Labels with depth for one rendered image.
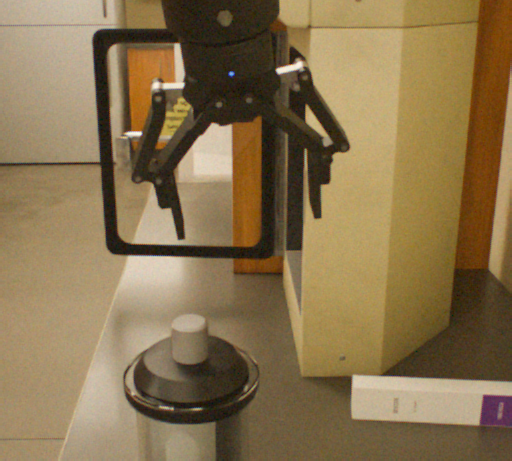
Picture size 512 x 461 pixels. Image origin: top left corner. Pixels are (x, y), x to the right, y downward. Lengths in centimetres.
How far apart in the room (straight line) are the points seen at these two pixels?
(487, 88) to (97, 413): 84
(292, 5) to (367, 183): 24
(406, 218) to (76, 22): 505
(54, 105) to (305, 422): 522
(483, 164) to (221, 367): 88
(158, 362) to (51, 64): 542
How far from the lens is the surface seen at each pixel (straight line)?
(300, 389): 97
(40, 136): 604
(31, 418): 267
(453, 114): 101
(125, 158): 121
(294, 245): 121
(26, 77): 598
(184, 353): 55
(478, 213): 136
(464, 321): 119
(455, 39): 99
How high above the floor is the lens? 146
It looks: 18 degrees down
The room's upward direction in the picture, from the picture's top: straight up
